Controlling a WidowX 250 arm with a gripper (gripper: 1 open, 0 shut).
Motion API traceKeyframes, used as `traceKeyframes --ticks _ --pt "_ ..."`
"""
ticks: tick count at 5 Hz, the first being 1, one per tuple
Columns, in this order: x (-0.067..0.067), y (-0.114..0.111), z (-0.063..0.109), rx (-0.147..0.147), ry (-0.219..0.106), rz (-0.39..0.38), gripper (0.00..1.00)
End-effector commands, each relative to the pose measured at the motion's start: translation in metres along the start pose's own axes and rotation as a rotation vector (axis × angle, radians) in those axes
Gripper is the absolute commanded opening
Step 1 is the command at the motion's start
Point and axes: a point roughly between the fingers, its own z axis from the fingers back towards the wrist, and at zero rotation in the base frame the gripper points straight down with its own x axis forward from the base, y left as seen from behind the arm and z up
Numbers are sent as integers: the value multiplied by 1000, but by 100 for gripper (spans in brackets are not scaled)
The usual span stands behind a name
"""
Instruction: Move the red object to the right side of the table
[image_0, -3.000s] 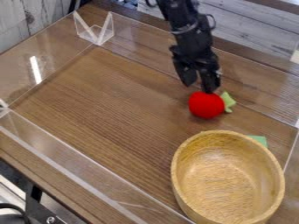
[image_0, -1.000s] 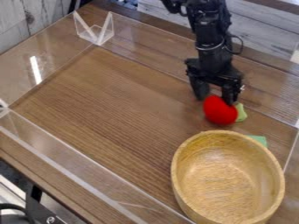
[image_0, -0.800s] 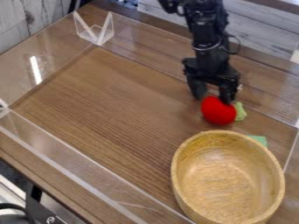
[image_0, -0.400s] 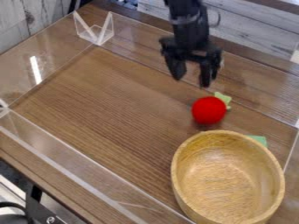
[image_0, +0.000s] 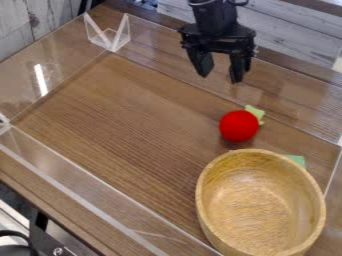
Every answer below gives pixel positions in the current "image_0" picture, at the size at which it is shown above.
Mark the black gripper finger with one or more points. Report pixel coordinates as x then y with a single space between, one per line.
241 65
202 60

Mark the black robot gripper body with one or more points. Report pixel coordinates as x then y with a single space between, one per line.
217 31

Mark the red felt strawberry toy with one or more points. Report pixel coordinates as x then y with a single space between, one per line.
240 124

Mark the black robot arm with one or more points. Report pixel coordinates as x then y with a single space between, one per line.
217 33

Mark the green felt piece behind bowl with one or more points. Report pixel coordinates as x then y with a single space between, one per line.
296 160

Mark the wooden oval bowl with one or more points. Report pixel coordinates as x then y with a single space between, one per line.
260 204

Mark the clear acrylic tray enclosure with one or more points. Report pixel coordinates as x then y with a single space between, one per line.
109 128

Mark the black table clamp bracket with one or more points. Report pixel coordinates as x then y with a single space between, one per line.
45 243

